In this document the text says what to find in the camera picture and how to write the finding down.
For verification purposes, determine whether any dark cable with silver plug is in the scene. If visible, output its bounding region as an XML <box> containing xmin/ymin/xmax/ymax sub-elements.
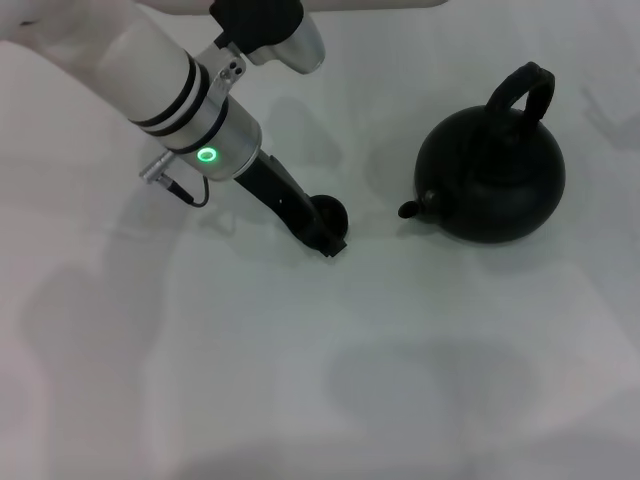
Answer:
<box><xmin>139</xmin><ymin>153</ymin><xmax>210</xmax><ymax>208</ymax></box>

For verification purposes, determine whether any small black teacup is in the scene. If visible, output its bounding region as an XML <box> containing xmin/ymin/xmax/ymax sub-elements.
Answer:
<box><xmin>308</xmin><ymin>193</ymin><xmax>350</xmax><ymax>242</ymax></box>

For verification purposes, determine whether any black round teapot with handle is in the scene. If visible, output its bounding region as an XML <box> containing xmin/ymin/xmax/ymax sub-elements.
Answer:
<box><xmin>397</xmin><ymin>61</ymin><xmax>567</xmax><ymax>246</ymax></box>

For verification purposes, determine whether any left wrist camera housing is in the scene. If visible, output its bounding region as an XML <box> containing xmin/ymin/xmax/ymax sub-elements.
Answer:
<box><xmin>208</xmin><ymin>0</ymin><xmax>327</xmax><ymax>76</ymax></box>

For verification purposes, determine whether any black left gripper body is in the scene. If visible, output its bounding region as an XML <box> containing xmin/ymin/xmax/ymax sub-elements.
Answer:
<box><xmin>233</xmin><ymin>149</ymin><xmax>321</xmax><ymax>246</ymax></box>

